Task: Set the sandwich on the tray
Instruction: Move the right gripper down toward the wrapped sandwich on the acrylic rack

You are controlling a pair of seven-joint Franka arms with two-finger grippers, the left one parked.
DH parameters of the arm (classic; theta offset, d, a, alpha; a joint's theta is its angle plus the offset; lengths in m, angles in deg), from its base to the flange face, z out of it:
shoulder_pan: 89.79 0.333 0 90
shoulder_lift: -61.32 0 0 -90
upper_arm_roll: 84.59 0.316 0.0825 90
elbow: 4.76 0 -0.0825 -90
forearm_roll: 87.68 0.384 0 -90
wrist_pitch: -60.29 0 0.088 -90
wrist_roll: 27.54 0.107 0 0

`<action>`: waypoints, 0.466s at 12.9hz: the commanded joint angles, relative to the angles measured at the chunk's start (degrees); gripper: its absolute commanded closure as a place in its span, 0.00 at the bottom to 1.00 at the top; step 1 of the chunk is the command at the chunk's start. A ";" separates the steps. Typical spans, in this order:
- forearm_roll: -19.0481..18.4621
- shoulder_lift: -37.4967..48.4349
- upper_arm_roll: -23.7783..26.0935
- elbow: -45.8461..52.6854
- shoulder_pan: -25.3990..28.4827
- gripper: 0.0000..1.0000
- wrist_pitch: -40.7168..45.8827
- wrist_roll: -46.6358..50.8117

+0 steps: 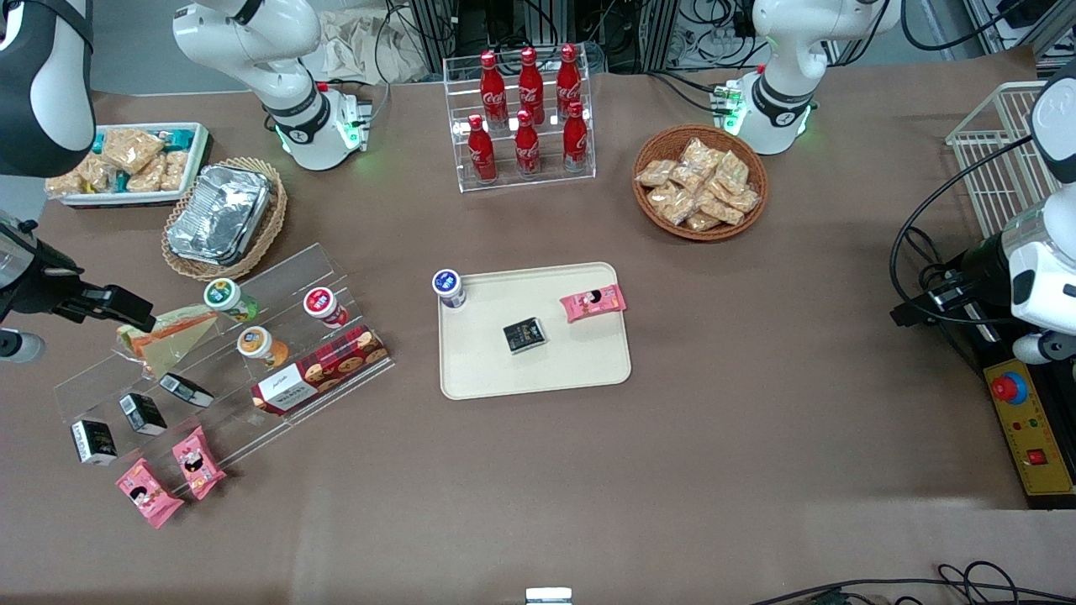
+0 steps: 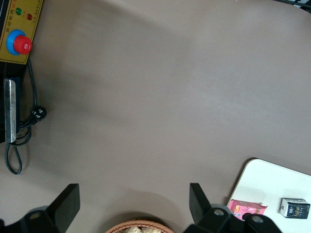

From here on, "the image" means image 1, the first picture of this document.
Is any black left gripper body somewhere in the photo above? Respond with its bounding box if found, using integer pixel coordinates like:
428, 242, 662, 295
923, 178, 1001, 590
940, 235, 1014, 325

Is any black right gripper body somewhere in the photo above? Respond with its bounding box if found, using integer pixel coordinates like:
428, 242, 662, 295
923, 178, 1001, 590
0, 220, 87, 325

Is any plastic-wrapped triangle sandwich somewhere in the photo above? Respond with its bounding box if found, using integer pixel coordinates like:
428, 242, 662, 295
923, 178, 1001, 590
116, 305, 229, 381

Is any silver foil tray stack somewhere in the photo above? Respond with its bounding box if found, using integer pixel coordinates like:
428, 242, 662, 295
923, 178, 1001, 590
166, 164, 272, 267

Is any beige serving tray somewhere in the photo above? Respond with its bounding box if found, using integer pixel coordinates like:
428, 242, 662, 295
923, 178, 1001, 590
437, 261, 633, 402

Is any green-lid cup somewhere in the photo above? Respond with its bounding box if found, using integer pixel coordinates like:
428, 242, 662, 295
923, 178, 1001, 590
203, 278, 260, 324

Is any small black snack box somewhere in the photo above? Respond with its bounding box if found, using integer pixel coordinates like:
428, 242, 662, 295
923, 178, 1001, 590
70, 419, 119, 466
503, 317, 548, 355
119, 392, 168, 437
159, 372, 215, 409

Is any orange-lid cup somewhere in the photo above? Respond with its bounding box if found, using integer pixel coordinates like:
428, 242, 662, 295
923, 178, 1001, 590
236, 326, 290, 369

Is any yellow emergency stop box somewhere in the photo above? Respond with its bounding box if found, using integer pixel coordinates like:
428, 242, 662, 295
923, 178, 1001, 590
982, 357, 1076, 511

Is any white rectangular bin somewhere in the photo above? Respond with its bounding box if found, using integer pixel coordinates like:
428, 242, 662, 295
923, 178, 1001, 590
52, 123, 211, 208

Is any pink snack packet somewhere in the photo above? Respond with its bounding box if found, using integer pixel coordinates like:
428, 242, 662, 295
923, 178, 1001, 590
560, 283, 628, 324
115, 458, 185, 530
171, 426, 228, 502

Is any oval wicker basket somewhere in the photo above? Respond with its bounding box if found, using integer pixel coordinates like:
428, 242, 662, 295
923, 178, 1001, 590
161, 157, 288, 282

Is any clear acrylic tiered shelf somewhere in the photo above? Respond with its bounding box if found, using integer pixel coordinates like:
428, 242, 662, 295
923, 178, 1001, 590
52, 242, 396, 497

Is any red-lid cup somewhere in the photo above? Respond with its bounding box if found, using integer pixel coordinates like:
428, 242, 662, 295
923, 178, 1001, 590
303, 287, 350, 329

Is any red plaid cookie box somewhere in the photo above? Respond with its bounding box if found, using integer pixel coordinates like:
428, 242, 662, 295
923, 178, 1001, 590
251, 324, 390, 417

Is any round wicker basket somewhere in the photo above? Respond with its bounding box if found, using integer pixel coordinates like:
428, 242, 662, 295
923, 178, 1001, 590
632, 124, 769, 243

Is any blue-lid cup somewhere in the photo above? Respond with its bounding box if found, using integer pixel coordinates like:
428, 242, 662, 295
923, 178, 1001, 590
431, 269, 468, 310

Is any crumpled white cloth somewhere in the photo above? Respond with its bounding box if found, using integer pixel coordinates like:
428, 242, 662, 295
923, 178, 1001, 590
301, 8, 431, 85

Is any red cola bottle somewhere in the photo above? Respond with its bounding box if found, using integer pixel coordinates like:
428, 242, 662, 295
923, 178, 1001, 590
514, 109, 542, 178
480, 51, 509, 129
467, 114, 498, 184
518, 47, 546, 125
562, 102, 589, 173
556, 44, 583, 118

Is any clear acrylic bottle rack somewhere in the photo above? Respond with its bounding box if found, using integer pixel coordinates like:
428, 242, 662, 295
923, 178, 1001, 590
443, 46, 597, 194

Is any aluminium equipment rack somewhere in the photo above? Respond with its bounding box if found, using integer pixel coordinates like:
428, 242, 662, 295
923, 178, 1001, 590
408, 0, 683, 73

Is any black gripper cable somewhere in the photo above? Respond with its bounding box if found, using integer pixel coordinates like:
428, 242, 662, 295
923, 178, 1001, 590
889, 134, 1036, 325

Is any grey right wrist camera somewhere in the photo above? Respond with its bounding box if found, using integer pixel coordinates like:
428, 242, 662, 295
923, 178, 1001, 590
0, 329, 45, 364

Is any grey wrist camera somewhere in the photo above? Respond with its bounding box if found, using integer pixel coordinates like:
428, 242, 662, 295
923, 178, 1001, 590
0, 329, 45, 364
1012, 331, 1076, 367

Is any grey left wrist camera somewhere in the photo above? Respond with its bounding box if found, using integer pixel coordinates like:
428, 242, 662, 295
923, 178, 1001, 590
1012, 331, 1076, 367

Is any white wire basket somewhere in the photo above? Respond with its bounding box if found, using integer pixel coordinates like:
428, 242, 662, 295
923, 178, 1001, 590
946, 81, 1064, 240

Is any black floor cable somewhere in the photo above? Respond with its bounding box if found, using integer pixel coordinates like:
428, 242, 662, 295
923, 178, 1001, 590
748, 561, 1076, 605

